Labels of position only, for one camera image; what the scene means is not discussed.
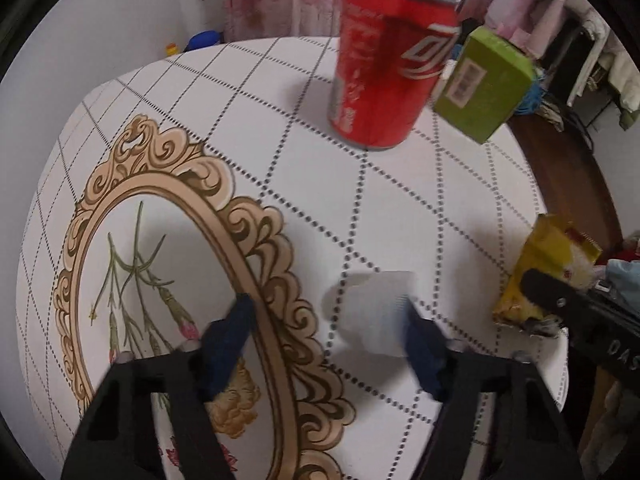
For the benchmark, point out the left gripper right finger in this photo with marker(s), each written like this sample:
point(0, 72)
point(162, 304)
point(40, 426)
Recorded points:
point(526, 439)

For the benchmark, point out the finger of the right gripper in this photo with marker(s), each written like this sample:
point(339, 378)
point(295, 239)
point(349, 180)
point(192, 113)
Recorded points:
point(562, 304)

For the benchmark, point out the yellow snack bag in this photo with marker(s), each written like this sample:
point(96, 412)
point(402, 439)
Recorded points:
point(555, 259)

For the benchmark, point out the light blue blanket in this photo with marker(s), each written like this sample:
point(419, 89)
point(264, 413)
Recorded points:
point(625, 276)

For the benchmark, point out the blue clothes pile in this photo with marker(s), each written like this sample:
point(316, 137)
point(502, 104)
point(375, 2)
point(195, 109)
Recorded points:
point(533, 96)

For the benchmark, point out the green tissue box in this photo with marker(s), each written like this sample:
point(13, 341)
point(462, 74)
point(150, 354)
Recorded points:
point(489, 81)

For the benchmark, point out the floral white tablecloth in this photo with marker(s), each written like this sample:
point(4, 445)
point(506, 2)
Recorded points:
point(175, 185)

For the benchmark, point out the hanging clothes rack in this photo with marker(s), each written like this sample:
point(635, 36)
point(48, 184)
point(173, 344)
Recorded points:
point(572, 47)

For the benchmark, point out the red cola can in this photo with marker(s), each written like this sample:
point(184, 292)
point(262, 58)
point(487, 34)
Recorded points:
point(390, 57)

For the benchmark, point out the blue yellow toy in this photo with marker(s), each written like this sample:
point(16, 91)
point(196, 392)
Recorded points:
point(199, 41)

